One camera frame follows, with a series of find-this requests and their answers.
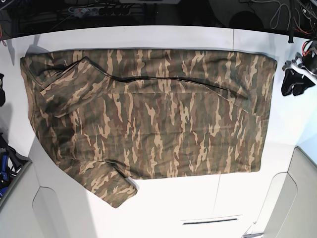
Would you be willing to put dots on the camouflage T-shirt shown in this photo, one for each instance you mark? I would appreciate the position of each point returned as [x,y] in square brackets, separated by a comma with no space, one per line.
[106,115]

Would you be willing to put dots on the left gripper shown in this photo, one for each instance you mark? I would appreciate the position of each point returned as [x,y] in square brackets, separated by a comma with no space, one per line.
[301,72]

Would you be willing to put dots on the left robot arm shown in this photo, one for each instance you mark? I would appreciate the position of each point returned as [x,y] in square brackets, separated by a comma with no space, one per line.
[303,21]

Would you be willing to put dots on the blue and black clutter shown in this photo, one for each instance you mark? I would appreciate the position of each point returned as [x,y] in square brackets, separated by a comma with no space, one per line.
[12,167]

